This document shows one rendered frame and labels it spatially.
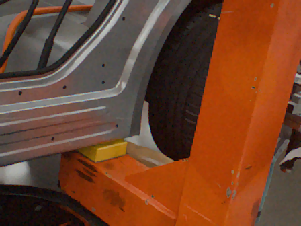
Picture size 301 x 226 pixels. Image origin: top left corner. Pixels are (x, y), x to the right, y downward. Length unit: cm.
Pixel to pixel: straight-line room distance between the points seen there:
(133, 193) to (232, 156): 40
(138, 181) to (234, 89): 48
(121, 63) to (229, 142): 51
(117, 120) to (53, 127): 25
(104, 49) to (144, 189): 43
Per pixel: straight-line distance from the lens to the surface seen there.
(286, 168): 183
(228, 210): 143
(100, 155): 178
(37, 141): 159
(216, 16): 198
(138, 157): 344
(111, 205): 174
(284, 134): 197
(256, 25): 129
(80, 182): 183
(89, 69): 164
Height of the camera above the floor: 148
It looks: 20 degrees down
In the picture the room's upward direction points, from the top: 12 degrees clockwise
